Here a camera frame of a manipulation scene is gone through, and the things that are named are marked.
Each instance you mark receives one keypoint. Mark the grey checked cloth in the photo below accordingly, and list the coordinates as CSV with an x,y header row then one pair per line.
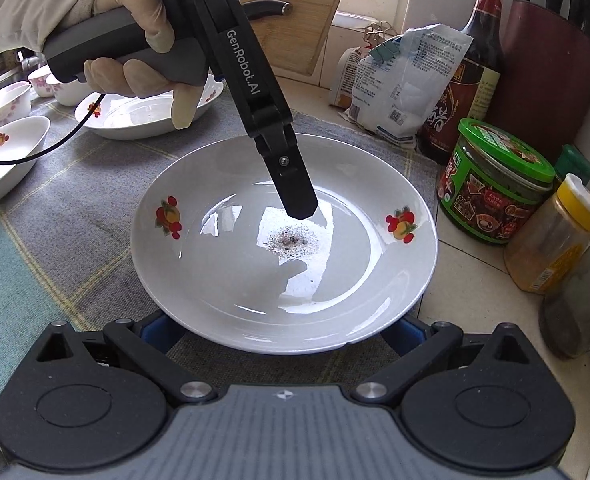
x,y
75,240

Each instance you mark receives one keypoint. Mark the orange and white paper bag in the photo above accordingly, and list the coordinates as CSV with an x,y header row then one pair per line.
x,y
347,77

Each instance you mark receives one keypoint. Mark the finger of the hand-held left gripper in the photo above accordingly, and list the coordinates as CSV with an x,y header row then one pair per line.
x,y
290,180

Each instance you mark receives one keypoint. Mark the green binder clip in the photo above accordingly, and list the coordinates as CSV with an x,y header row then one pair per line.
x,y
385,51

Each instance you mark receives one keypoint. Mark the green-lid sauce jar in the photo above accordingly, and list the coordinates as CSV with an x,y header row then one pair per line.
x,y
495,195

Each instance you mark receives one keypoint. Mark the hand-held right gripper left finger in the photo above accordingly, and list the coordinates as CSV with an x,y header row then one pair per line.
x,y
155,334

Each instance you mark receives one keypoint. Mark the person's left hand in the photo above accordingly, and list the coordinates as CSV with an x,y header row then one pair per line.
x,y
140,0

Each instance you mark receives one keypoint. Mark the dark soy sauce bottle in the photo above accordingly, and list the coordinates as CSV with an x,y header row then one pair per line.
x,y
480,35

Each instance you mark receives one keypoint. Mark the white plastic bag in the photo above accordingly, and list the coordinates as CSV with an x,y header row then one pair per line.
x,y
410,95

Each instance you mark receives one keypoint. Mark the medium white fruit-print plate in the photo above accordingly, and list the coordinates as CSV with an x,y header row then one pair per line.
x,y
135,117

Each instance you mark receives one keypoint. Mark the green-cap bottle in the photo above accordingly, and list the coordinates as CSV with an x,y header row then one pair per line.
x,y
572,162

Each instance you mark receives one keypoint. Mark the bamboo cutting board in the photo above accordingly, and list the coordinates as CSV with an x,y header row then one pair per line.
x,y
320,10

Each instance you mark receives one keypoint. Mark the dark glass jar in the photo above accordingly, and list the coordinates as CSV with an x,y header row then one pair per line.
x,y
580,310

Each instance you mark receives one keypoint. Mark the small white fruit-print plate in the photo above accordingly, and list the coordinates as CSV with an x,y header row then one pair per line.
x,y
10,170

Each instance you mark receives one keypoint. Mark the large white fruit-print plate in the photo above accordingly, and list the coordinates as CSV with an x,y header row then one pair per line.
x,y
225,270

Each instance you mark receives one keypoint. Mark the yellow-lid spice bottle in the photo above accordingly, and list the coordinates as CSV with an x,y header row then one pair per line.
x,y
545,250

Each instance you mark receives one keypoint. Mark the dark red knife block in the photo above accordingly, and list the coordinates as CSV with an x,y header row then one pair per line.
x,y
550,75

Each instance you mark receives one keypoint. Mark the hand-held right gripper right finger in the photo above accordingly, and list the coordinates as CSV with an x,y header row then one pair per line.
x,y
407,332

